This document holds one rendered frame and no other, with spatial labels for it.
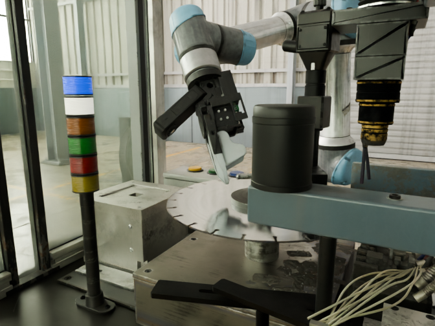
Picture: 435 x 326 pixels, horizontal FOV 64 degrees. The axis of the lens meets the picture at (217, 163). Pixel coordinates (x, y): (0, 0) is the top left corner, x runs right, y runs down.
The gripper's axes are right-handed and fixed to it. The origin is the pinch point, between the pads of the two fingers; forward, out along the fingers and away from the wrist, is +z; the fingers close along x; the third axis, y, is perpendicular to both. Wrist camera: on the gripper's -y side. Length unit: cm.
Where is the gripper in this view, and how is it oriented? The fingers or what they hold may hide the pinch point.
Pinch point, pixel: (221, 178)
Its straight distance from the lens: 62.3
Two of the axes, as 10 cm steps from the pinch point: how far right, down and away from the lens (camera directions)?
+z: 2.7, 9.2, -2.7
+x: -0.4, 3.0, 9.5
